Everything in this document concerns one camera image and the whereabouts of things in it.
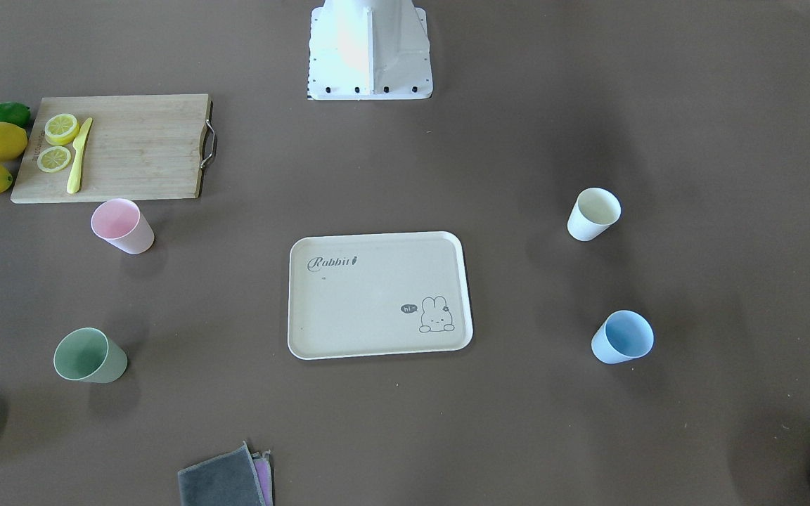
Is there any cream plastic cup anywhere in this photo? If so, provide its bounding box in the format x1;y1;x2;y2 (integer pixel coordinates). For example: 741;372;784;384
567;187;622;241

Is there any pink plastic cup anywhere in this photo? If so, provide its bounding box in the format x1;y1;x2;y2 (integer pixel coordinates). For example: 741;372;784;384
90;198;155;255

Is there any beige rabbit tray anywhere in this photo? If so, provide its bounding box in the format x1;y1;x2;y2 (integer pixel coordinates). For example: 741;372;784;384
288;231;473;360

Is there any blue plastic cup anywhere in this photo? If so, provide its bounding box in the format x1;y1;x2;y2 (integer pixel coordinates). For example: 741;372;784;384
591;310;655;364

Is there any pink folded cloth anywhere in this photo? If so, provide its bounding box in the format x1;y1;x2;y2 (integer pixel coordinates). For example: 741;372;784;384
251;450;274;506

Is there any wooden cutting board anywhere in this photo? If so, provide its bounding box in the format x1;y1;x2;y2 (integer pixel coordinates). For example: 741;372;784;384
11;93;213;204

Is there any grey folded cloth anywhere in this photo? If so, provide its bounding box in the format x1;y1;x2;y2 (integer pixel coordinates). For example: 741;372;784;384
177;444;264;505

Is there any green plastic cup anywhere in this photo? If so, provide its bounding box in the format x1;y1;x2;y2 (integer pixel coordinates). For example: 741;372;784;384
53;327;128;384

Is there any yellow plastic knife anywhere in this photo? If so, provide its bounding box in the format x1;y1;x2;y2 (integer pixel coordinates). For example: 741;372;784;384
65;117;94;195

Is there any lemon half slice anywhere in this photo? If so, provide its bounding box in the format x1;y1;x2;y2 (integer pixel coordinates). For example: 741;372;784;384
37;146;73;173
43;113;80;146

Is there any green lime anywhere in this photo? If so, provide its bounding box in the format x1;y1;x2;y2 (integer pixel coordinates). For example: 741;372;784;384
0;100;32;128

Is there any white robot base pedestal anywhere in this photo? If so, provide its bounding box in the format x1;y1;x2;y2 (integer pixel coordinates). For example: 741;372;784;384
307;1;433;100

